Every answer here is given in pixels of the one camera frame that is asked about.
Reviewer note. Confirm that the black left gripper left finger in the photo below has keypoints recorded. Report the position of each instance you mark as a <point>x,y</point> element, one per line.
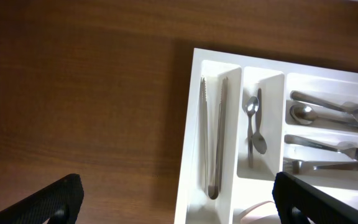
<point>59,202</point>

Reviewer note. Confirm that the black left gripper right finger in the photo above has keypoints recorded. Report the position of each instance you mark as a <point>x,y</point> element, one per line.
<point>299,202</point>

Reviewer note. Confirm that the silver fork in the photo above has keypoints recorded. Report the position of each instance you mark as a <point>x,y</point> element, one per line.
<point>302,167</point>
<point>351,152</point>

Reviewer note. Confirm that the pink plastic knife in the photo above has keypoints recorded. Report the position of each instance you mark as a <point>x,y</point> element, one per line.
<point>263,212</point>

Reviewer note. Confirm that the small silver teaspoon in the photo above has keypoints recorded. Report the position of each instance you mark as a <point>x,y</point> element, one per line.
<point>258,139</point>

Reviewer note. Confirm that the large silver spoon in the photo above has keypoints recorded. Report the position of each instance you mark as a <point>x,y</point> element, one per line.
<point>298,96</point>
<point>306,115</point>

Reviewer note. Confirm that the metal tweezers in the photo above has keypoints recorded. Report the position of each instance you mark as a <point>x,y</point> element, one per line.
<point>213,171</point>

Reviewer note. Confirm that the small bent metal spoon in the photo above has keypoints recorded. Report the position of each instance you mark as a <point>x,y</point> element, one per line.
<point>251,108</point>

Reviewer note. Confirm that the white plastic cutlery tray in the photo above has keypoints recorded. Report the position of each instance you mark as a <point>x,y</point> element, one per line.
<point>243,187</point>

